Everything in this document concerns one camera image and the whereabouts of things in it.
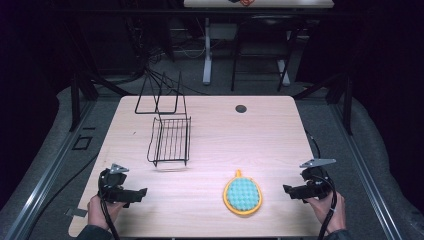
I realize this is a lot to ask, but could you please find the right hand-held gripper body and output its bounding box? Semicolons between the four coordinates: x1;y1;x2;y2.
299;158;337;200

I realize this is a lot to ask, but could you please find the black wire rack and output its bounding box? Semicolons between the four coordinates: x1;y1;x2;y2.
134;70;193;168

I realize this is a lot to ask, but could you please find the thin black cable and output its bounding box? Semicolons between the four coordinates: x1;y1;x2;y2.
304;129;322;160

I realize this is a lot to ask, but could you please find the hand-held gripper cable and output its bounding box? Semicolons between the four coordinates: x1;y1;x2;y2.
316;175;338;240
99;199;122;240

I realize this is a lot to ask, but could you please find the orange and dark object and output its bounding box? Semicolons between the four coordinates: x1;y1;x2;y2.
227;0;257;7

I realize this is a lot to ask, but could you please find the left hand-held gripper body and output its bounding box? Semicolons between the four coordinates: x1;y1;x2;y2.
98;163;130;203

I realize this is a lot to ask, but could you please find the black chair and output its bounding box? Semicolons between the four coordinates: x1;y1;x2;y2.
230;13;295;93

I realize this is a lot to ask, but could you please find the person's left hand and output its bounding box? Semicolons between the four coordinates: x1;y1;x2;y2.
87;194;126;231

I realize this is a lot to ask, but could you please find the white desk with white legs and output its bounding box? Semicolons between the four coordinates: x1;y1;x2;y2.
182;0;335;86

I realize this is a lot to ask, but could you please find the left hand-held gripper cable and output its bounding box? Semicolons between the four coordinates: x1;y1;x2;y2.
99;199;122;240

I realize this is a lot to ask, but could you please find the right hand-held gripper cable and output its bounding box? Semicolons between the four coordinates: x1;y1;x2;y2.
316;175;338;240

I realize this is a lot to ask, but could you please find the black floor cable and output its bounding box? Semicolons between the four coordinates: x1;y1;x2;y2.
31;151;101;236

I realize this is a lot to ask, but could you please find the aluminium floor rail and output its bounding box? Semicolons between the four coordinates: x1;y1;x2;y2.
328;102;405;240
1;99;98;240

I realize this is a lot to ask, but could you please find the yellow and teal round scrubber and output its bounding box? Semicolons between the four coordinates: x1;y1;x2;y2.
222;169;264;216

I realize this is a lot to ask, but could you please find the bundle of black cables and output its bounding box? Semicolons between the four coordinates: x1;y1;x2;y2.
121;13;209;98

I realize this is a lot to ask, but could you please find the black metal stand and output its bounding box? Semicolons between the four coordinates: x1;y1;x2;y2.
68;71;100;133
292;72;354;136

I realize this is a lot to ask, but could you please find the person's right hand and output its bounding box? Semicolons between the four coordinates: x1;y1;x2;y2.
304;191;348;235

